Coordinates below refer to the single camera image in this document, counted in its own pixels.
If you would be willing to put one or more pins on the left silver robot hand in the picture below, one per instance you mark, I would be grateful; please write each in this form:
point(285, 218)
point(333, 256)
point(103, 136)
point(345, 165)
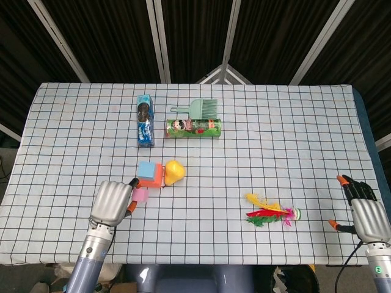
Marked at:
point(110, 201)

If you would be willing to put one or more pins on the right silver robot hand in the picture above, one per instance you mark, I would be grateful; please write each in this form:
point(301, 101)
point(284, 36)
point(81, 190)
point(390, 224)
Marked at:
point(371, 219)

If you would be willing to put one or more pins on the small pink foam cube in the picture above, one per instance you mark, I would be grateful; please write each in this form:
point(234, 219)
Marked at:
point(141, 195)

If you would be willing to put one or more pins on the blue foam cube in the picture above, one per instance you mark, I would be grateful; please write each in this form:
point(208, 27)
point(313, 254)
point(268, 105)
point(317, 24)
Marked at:
point(146, 170)

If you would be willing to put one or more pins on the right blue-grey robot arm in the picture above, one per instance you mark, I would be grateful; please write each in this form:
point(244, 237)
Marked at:
point(380, 268)

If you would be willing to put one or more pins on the big orange foam cube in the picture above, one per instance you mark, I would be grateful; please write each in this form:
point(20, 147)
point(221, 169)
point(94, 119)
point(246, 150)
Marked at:
point(158, 177)

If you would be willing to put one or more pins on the yellow plastic pear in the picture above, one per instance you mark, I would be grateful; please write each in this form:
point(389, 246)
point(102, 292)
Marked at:
point(174, 172)

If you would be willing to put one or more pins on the blue cookie box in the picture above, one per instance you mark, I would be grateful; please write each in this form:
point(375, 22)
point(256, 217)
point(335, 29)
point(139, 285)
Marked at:
point(145, 131)

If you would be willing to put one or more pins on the colourful feather shuttlecock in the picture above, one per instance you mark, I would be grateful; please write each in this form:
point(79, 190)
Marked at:
point(265, 213)

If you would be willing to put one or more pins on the blue-grey robot torso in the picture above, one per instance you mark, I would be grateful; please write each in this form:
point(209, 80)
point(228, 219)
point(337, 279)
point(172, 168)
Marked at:
point(183, 280)

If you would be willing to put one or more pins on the green chips can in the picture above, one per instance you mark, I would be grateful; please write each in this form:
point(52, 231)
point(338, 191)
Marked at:
point(195, 128)

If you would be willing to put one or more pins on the green plastic comb brush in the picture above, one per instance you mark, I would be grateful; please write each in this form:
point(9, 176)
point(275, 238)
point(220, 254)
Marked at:
point(201, 108)

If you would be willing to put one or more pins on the white black-checked tablecloth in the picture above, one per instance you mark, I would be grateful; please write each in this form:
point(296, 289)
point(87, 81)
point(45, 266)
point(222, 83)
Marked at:
point(244, 152)

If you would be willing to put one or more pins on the black pleated curtain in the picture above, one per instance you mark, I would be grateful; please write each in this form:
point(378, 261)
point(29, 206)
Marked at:
point(107, 30)

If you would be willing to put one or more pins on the white metal frame post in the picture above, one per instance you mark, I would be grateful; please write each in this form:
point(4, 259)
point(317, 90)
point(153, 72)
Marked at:
point(321, 41)
point(58, 41)
point(231, 30)
point(384, 142)
point(10, 132)

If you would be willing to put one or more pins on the white double frame post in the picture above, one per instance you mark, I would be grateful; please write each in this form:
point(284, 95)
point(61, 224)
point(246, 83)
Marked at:
point(160, 45)

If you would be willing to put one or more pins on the white triangular frame base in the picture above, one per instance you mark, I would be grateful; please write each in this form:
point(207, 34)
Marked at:
point(214, 72)

